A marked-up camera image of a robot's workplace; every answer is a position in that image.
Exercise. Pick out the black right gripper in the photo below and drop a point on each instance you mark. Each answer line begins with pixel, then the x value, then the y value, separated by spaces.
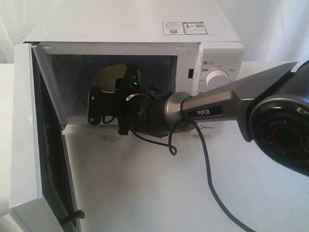
pixel 128 104

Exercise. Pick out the cream ceramic bowl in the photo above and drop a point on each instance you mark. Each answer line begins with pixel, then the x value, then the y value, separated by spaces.
pixel 104 79

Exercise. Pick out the white microwave door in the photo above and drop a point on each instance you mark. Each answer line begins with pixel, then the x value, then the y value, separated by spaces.
pixel 42 197

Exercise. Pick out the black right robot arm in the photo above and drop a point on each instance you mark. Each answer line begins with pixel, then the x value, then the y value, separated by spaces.
pixel 271 108

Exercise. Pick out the white microwave oven body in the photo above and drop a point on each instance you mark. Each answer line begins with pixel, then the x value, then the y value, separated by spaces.
pixel 81 37

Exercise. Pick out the blue warning sticker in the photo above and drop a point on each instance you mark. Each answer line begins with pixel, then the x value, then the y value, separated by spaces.
pixel 184 28

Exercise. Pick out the upper white control knob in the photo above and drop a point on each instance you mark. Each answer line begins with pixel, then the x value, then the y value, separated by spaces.
pixel 216 79

